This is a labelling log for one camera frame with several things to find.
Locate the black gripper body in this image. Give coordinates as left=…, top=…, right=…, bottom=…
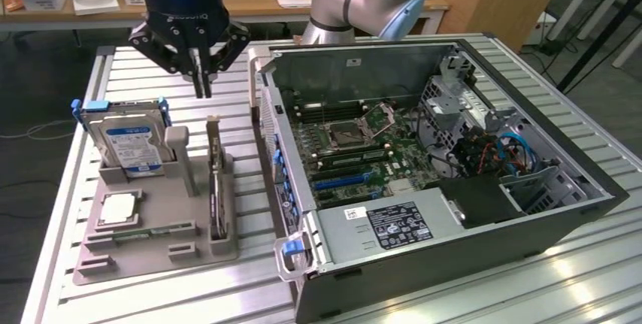
left=132, top=0, right=232, bottom=53

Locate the green graphics card black fan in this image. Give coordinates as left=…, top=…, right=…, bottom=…
left=204, top=114, right=231, bottom=243

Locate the white box with round dish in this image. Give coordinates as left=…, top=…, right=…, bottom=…
left=71, top=0, right=123, bottom=17

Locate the CPU socket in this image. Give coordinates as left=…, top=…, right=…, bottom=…
left=323, top=119, right=371, bottom=151

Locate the metal socket cover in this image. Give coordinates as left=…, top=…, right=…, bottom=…
left=358, top=101, right=398, bottom=139

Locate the green RAM stick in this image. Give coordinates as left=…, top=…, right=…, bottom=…
left=112, top=227, right=176, bottom=241
left=318, top=150, right=386, bottom=169

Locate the grey parts rack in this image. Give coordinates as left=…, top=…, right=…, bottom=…
left=72, top=124, right=240, bottom=286

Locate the blue expansion slot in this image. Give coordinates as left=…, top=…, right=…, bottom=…
left=312, top=172, right=374, bottom=192

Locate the silver CPU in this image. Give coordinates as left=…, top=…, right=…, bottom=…
left=97, top=194, right=140, bottom=226

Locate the green motherboard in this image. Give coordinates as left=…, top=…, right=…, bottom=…
left=288, top=98, right=443, bottom=208

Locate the perforated metal drive cage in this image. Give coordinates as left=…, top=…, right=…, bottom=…
left=418, top=53, right=503, bottom=159

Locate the silver chipset heatsink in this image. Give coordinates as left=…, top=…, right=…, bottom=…
left=388, top=179, right=420, bottom=195

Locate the grey power supply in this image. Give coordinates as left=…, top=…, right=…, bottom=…
left=306, top=187, right=467, bottom=265

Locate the wooden cabinet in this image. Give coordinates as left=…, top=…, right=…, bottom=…
left=430, top=0, right=574, bottom=54

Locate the white box with red mark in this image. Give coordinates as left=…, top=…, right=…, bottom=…
left=520, top=11, right=555, bottom=47

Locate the black power strip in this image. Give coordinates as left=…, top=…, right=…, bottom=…
left=539, top=40, right=566, bottom=56

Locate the black open PC case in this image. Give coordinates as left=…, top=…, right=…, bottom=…
left=247, top=32, right=631, bottom=324

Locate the grey metal disk bay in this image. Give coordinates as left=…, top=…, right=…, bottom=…
left=500, top=160, right=600, bottom=215

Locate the black slanted pole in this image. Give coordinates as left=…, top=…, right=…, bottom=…
left=555, top=0, right=642, bottom=95

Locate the hard disk with blue bracket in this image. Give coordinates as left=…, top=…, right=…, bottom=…
left=69, top=96, right=172, bottom=179

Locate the black wire bundle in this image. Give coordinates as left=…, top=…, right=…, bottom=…
left=444, top=128, right=503, bottom=179

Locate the blue wire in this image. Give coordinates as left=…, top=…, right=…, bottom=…
left=495, top=132, right=542, bottom=175

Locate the white table frame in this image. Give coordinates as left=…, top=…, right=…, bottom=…
left=543, top=0, right=642, bottom=69

